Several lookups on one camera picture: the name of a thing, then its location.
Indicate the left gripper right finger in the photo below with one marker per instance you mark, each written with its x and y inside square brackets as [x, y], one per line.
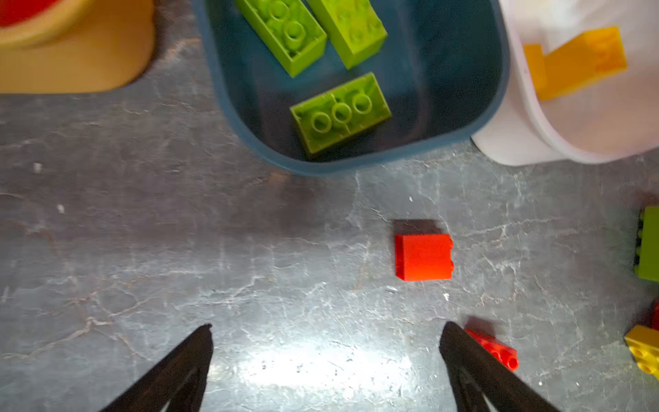
[479, 382]

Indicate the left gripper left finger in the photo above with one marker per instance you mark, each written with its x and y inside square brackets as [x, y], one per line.
[177, 382]

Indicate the yellow brick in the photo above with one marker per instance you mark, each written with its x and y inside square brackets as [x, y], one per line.
[581, 62]
[643, 344]

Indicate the red small brick right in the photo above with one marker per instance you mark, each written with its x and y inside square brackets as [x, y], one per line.
[507, 356]

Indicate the white plastic bin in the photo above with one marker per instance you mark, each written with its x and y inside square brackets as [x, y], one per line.
[612, 119]

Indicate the teal plastic bin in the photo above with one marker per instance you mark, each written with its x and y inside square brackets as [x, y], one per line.
[443, 69]

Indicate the yellow plastic bin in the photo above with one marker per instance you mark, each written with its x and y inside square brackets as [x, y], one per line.
[73, 47]

